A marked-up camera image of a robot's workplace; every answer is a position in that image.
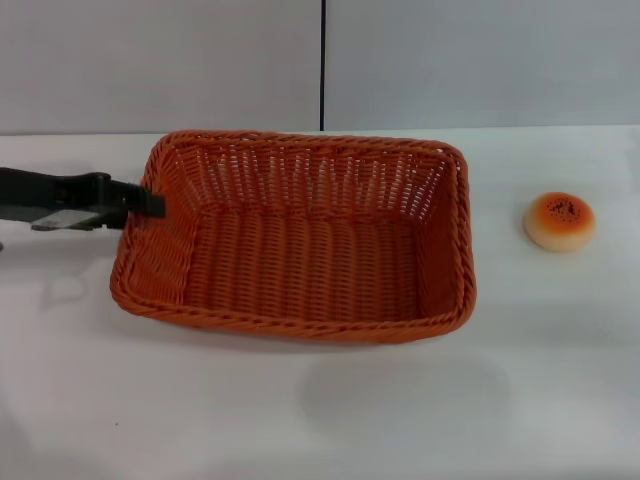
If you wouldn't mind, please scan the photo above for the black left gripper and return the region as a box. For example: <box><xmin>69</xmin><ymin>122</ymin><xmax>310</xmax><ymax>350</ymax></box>
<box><xmin>0</xmin><ymin>167</ymin><xmax>167</xmax><ymax>234</ymax></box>

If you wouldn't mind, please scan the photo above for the orange woven plastic basket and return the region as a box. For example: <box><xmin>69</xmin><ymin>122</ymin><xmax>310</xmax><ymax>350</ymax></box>
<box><xmin>108</xmin><ymin>129</ymin><xmax>480</xmax><ymax>344</ymax></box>

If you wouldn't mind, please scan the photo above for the round browned bread bun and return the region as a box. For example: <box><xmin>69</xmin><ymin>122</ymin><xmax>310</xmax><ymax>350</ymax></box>
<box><xmin>523</xmin><ymin>192</ymin><xmax>596</xmax><ymax>254</ymax></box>

